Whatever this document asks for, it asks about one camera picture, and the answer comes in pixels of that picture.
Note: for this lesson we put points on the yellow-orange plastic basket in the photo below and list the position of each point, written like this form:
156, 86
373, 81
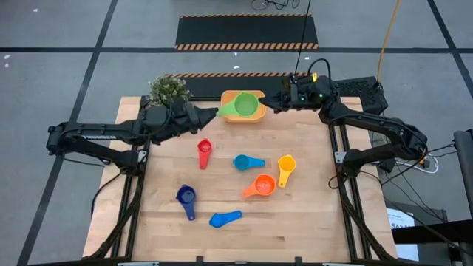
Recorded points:
236, 120

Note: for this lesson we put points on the silver arm base bracket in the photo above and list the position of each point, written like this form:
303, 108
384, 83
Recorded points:
141, 157
340, 157

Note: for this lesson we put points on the orange measuring cup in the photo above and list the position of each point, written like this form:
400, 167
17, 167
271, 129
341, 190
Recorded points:
264, 184

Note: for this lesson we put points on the white paper sign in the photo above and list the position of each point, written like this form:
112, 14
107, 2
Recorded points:
401, 221

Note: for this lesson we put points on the red measuring cup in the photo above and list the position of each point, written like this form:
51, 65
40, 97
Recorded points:
204, 155

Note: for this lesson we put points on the yellow plug connector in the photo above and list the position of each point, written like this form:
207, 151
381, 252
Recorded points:
424, 162

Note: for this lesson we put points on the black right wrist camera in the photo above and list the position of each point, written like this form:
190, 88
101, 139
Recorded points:
305, 85

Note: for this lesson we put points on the dark blue measuring cup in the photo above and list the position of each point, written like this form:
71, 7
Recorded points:
186, 196

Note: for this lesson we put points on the green measuring cup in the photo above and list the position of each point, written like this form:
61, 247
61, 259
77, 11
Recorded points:
245, 105

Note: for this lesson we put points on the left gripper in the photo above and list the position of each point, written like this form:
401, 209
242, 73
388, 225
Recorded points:
173, 122

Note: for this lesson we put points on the black hazard-striped floor mat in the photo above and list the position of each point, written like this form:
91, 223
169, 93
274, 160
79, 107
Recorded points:
240, 83
244, 31

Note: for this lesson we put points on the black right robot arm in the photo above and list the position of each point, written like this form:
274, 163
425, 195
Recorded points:
369, 123

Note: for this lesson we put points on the black horizontal beam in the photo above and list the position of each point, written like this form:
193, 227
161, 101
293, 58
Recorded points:
436, 231

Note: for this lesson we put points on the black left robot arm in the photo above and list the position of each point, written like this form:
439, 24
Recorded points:
96, 134

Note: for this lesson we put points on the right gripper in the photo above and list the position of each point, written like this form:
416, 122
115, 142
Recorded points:
314, 102

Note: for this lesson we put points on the black perforated equipment box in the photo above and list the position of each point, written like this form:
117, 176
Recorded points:
358, 88

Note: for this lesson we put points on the dark grey post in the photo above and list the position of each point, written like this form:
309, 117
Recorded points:
465, 166

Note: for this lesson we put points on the yellow measuring cup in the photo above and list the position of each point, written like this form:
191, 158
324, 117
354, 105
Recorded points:
286, 164

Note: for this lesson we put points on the green plant in striped pot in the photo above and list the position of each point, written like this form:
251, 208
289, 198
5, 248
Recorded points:
168, 88

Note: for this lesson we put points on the black aluminium table frame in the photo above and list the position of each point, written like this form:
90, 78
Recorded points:
131, 240

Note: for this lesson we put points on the teal measuring cup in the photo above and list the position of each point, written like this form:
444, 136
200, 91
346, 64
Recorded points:
242, 162

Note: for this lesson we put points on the bright blue measuring cup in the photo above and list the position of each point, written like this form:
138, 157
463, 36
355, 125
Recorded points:
218, 220

